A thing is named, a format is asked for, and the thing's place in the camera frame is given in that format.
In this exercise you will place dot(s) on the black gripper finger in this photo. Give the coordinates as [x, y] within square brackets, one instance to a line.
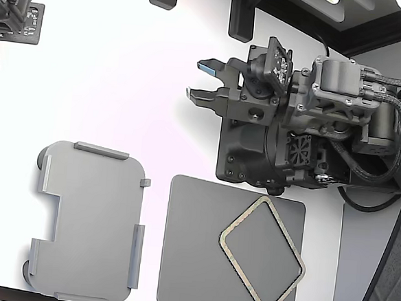
[223, 71]
[207, 96]

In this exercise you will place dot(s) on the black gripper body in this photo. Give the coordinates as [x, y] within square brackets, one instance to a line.
[251, 107]

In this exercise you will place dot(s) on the thin rectangular frame with printed liner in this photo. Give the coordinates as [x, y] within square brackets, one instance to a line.
[241, 217]

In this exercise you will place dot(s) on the black six-joint robot arm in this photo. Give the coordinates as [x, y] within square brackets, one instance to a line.
[334, 108]

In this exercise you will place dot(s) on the grey holder plate with tabs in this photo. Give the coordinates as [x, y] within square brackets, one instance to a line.
[92, 218]

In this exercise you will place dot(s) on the dark grey flat mat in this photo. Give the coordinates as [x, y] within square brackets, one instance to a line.
[194, 243]

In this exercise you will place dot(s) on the dark circuit board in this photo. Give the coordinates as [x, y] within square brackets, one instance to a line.
[34, 21]

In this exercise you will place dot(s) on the black mesh panel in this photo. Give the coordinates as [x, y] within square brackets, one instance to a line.
[395, 267]

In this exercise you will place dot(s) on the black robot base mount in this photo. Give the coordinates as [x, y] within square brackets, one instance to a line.
[242, 146]

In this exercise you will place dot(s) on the long black bracket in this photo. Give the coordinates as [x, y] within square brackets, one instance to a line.
[242, 15]

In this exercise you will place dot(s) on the dark enclosure frame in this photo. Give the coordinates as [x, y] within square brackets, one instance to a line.
[366, 38]

